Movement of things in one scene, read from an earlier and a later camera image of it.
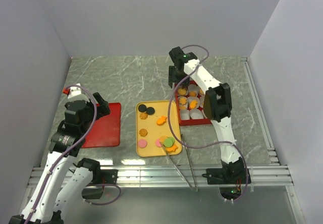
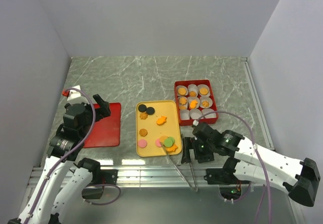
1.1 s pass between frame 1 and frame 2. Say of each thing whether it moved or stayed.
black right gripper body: moved
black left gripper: stayed
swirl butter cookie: stayed
